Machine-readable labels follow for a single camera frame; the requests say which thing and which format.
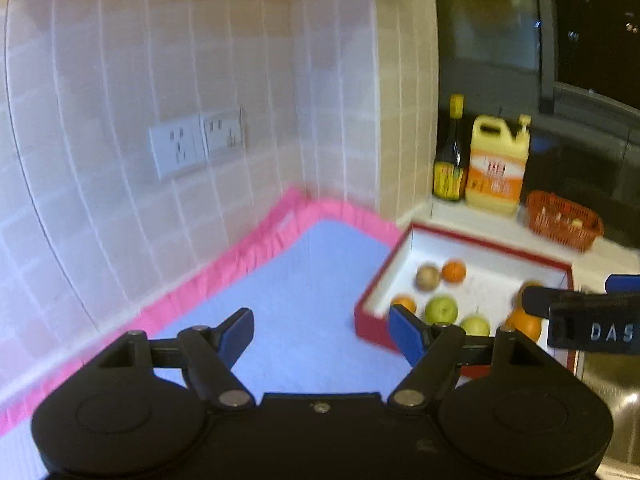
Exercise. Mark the dark soy sauce bottle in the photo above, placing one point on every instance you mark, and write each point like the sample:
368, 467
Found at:
451, 163

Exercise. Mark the front orange tangerine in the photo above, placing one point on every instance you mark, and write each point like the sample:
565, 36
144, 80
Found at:
404, 301

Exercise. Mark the large green apple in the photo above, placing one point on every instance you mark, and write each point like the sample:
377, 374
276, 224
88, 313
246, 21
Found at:
441, 309

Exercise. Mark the yellow detergent jug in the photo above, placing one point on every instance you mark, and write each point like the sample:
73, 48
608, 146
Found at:
497, 164

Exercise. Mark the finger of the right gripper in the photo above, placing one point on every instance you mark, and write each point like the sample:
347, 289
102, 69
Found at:
622, 284
545, 302

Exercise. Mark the medium orange tangerine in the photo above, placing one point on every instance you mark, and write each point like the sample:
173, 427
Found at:
454, 271

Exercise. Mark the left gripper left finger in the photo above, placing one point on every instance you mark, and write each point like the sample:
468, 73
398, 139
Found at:
209, 355

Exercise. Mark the white wall socket left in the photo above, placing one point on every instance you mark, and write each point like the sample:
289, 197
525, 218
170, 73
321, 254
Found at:
177, 146

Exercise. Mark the pale green apple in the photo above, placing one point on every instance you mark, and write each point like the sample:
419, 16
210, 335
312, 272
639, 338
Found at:
476, 324

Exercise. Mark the white wall socket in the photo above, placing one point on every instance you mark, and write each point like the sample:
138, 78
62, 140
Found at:
177, 146
223, 134

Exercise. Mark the blue quilted mat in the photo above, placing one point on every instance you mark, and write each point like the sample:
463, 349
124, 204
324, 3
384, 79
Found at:
303, 302

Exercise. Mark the orange plastic basket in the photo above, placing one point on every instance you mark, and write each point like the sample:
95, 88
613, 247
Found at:
563, 221

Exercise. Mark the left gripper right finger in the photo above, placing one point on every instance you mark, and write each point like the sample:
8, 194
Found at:
432, 351

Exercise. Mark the large orange at back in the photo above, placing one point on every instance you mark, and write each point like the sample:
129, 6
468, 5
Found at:
529, 325

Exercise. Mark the white wall socket right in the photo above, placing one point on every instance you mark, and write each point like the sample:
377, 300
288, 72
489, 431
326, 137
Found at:
223, 134

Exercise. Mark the red cardboard box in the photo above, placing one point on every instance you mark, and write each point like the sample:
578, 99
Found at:
494, 275

